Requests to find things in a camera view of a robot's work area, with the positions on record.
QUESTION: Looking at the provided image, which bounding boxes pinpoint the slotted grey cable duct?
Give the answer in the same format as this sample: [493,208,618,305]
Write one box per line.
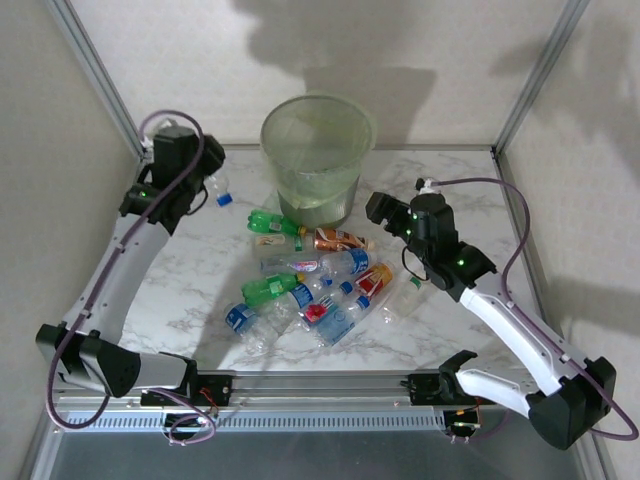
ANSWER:
[64,412,447,434]

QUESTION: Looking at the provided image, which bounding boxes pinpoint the clear bottle pale blue label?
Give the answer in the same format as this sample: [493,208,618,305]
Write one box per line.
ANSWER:
[315,295,371,347]

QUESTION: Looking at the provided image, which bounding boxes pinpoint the aluminium frame post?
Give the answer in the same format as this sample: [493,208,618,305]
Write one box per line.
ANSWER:
[42,0,149,160]
[491,0,592,157]

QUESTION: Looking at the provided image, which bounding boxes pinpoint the copper brown plastic bottle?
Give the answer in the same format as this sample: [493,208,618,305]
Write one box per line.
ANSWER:
[313,227,376,255]

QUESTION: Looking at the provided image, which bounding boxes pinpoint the right thin black wire loop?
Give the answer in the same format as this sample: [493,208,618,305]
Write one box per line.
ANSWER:
[401,245,432,282]

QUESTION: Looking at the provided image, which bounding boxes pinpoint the red orange plastic bottle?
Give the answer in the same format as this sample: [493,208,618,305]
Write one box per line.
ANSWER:
[353,261,396,297]

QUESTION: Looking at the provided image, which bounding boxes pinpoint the clear bottle blue white label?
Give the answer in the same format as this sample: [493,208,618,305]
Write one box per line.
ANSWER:
[318,248,374,277]

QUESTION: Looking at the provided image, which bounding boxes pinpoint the small clear bottle blue cap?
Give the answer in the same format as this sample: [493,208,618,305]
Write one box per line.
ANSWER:
[207,172,235,208]

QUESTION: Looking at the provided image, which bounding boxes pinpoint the clear bottle white bird label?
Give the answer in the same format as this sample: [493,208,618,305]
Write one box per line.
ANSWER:
[253,233,316,253]

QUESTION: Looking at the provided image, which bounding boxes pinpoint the translucent green waste bin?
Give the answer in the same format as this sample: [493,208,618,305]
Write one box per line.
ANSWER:
[259,93,377,229]

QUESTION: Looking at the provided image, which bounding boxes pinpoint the short aluminium table edge rail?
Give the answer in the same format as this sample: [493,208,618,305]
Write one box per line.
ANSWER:
[219,143,497,152]

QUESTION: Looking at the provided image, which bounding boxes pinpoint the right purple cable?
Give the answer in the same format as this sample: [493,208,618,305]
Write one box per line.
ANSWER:
[429,177,640,446]

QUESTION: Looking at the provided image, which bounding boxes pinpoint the aluminium table side rail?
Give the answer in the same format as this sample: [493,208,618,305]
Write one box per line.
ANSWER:
[493,149,619,480]

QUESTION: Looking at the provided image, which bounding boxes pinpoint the crushed clear bottle blue label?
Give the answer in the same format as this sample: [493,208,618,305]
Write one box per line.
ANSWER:
[222,301,284,354]

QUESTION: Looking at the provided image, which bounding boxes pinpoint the clear bottle purple red label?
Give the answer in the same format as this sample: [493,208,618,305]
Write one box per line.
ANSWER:
[258,253,324,275]

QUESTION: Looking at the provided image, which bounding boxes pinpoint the purple cable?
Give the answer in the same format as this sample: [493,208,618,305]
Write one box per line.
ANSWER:
[429,177,640,446]
[44,109,217,446]

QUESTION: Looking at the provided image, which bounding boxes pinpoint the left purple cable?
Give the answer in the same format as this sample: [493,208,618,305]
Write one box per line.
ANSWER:
[44,109,217,446]

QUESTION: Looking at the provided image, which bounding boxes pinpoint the wide aluminium mounting rail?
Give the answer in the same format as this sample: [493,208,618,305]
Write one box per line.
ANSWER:
[49,368,539,417]

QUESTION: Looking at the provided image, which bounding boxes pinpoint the clear bottle red flower label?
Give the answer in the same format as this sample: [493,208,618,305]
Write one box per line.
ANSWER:
[298,282,354,332]

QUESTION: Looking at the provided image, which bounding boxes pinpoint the clear bottle dark blue label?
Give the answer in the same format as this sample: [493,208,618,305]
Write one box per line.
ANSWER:
[279,276,335,321]

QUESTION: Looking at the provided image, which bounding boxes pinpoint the left thin black wire loop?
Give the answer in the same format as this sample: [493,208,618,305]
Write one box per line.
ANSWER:
[185,183,210,217]

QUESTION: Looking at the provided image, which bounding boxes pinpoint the small circuit board green light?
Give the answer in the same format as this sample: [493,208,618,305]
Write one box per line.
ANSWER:
[443,407,482,432]

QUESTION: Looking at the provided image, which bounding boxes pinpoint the clear bottle green white label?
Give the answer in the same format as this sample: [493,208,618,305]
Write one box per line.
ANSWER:
[380,272,432,326]

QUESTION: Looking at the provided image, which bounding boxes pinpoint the thin black wire loop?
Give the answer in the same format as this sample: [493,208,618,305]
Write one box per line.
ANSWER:
[185,183,210,217]
[401,245,432,282]

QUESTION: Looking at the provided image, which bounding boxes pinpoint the green plastic bottle yellow cap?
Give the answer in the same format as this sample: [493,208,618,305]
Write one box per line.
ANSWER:
[240,272,307,305]
[248,209,307,237]

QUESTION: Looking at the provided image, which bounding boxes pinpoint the small red black wires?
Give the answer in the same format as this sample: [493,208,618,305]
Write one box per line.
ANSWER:
[197,387,222,419]

